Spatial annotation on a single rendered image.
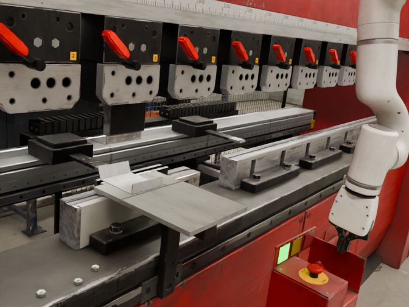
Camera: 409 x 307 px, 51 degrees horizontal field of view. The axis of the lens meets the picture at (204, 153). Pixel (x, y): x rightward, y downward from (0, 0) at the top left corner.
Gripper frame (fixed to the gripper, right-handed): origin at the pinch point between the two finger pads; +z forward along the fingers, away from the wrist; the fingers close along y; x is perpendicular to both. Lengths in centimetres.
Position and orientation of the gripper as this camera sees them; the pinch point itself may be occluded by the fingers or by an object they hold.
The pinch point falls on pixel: (343, 244)
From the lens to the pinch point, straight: 118.7
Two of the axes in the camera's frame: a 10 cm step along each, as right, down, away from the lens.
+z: -1.7, 9.3, 3.3
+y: 7.2, 3.5, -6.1
